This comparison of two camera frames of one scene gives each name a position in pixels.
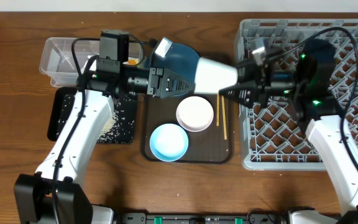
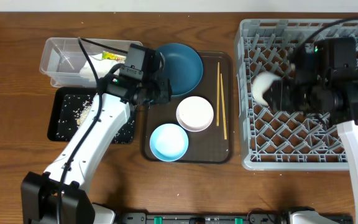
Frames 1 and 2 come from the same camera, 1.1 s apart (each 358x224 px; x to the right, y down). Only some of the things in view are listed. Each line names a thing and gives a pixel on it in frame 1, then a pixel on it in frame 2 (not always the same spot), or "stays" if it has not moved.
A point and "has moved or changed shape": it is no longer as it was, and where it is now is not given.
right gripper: (260, 88) to (278, 97)
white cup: (211, 76) has moved or changed shape
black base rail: (201, 218) stays
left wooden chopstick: (217, 110) stays
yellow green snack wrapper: (132, 61) to (107, 55)
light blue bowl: (169, 142) stays
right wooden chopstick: (224, 119) stays
